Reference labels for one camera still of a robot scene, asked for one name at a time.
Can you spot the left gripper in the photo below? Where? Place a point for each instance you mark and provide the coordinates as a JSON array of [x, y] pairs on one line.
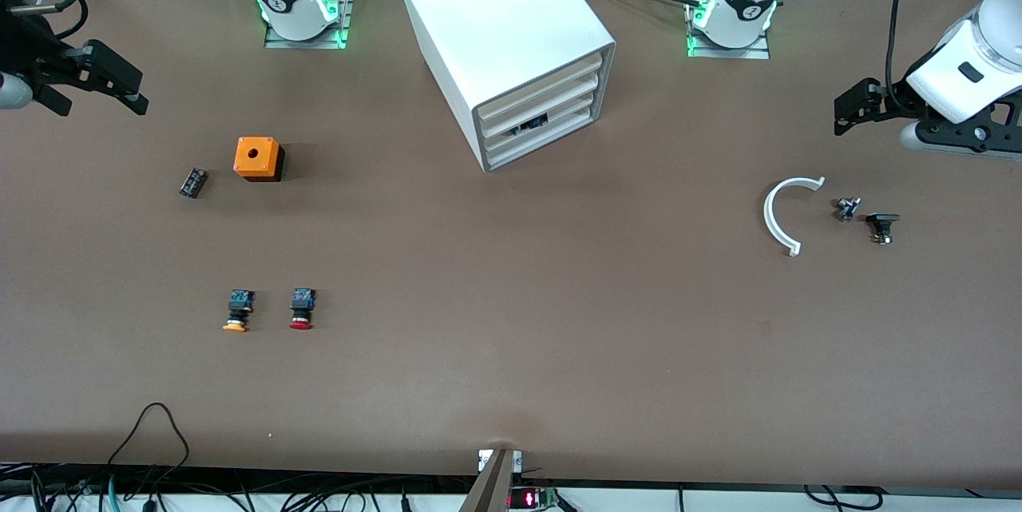
[[895, 98]]

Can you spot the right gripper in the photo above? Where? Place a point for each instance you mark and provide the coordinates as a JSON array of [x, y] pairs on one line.
[[25, 49]]

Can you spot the white drawer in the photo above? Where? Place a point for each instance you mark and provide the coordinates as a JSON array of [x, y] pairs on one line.
[[511, 100], [511, 148], [511, 133], [511, 118]]

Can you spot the yellow push button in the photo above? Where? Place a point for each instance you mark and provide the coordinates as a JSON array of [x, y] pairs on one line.
[[238, 311]]

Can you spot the red push button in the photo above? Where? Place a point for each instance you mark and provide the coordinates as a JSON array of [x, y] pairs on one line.
[[302, 309]]

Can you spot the white drawer cabinet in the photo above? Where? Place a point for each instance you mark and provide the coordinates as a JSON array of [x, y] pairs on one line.
[[495, 9]]

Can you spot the small metal part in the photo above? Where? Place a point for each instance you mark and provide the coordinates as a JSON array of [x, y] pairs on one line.
[[847, 208]]

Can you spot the small black part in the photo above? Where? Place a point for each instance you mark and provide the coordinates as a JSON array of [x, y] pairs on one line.
[[881, 224]]

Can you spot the small black contact block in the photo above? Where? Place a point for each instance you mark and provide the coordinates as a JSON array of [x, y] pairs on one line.
[[193, 182]]

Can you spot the white curved plastic arc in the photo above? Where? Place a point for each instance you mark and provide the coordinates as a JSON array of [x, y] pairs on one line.
[[768, 215]]

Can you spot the orange box with hole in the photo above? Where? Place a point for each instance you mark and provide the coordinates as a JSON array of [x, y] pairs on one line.
[[257, 154]]

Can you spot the small red-lit device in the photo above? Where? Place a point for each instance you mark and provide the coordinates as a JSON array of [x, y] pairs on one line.
[[531, 498]]

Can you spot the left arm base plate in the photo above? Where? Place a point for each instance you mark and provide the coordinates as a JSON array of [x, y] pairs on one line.
[[750, 53]]

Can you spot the black left camera bracket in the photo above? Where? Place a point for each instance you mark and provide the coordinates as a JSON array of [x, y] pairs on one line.
[[990, 128]]

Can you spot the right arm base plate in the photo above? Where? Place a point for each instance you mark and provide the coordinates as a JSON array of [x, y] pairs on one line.
[[279, 43]]

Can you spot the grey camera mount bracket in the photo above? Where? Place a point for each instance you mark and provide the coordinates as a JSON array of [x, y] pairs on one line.
[[497, 484]]

